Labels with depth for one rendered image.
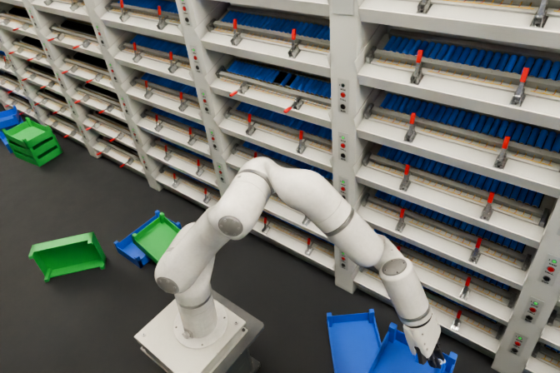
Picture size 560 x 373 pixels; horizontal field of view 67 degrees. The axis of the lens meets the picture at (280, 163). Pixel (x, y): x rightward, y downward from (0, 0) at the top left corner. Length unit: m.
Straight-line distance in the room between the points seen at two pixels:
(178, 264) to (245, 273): 0.99
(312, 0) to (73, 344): 1.75
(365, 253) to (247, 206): 0.29
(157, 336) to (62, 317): 0.81
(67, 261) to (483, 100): 2.11
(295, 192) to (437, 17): 0.59
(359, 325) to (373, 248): 1.01
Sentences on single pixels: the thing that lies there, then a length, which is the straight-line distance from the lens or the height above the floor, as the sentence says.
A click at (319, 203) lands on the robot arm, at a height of 1.06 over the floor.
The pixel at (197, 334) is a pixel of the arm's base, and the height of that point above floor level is 0.38.
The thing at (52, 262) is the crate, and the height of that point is 0.05.
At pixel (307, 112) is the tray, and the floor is 0.91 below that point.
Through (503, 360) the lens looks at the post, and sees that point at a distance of 1.93.
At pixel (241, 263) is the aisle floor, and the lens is 2.23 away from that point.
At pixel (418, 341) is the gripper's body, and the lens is 1.19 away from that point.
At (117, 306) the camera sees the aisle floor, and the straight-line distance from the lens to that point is 2.27.
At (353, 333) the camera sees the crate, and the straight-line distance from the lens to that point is 1.96.
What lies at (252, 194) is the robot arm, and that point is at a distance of 0.98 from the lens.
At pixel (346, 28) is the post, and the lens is 1.32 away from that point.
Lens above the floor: 1.68
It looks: 36 degrees down
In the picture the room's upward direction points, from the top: 6 degrees counter-clockwise
